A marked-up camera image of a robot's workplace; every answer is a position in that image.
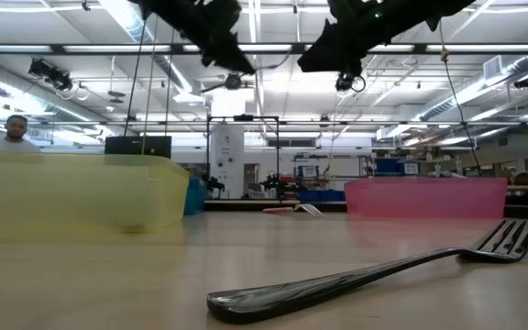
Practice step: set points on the pink plastic bin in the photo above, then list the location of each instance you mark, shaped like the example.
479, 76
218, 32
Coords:
429, 199

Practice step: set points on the black metal rig frame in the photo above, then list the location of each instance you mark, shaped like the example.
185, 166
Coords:
243, 117

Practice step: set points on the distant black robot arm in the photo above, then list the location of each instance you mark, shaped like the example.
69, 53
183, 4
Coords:
278, 183
216, 184

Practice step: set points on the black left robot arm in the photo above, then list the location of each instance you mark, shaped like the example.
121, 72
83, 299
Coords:
158, 7

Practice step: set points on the blue plastic bin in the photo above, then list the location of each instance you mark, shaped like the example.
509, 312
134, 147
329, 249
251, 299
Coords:
195, 197

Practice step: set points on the blue crates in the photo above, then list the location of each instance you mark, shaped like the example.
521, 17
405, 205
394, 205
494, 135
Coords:
323, 196

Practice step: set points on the black ceiling-hung camera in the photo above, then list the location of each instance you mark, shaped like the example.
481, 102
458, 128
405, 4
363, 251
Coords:
233, 81
344, 82

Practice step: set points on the black metal fork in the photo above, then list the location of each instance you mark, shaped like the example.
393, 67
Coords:
291, 298

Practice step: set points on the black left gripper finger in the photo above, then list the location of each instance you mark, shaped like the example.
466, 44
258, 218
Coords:
233, 52
220, 59

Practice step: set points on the black monitor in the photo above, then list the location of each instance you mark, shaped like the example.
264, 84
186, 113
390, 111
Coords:
122, 145

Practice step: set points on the white cabinet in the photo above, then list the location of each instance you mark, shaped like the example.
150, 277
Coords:
220, 151

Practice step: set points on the yellow translucent plastic bin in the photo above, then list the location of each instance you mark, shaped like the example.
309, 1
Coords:
62, 192

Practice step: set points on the blue shelf bins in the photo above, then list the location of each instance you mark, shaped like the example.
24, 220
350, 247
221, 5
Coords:
385, 166

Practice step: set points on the overhead frame beam with lights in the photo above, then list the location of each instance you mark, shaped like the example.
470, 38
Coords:
108, 47

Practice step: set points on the person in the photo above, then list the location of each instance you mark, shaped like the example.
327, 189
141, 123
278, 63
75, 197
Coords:
14, 144

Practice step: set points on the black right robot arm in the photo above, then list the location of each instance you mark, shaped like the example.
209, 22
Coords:
410, 16

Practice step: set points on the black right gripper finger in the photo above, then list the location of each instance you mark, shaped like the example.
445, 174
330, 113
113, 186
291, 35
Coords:
316, 52
339, 62

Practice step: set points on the silver ventilation duct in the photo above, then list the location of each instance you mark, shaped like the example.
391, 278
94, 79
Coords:
498, 87

